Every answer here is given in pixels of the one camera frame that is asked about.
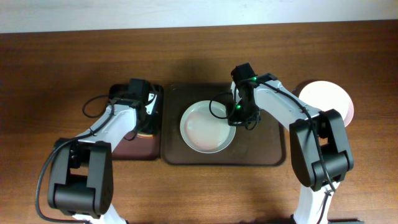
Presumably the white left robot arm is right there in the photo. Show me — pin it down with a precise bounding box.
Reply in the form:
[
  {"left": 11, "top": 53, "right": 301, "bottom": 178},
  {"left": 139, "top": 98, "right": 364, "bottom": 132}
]
[{"left": 35, "top": 78, "right": 164, "bottom": 223}]

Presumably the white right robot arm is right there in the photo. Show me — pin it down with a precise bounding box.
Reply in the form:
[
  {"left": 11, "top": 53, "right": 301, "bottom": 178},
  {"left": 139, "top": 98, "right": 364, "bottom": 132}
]
[{"left": 225, "top": 63, "right": 354, "bottom": 223}]

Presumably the orange green scrub sponge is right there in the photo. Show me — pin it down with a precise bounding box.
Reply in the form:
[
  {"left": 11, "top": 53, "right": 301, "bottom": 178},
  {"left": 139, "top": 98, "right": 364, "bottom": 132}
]
[{"left": 137, "top": 133, "right": 154, "bottom": 139}]

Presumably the small brown tray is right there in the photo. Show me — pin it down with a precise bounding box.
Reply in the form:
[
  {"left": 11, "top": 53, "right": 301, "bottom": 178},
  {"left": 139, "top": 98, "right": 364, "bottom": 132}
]
[{"left": 113, "top": 84, "right": 164, "bottom": 161}]

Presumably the large dark brown tray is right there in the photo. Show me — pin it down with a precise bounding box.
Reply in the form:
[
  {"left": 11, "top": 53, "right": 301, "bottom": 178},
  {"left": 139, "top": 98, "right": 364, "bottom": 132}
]
[{"left": 160, "top": 83, "right": 286, "bottom": 166}]

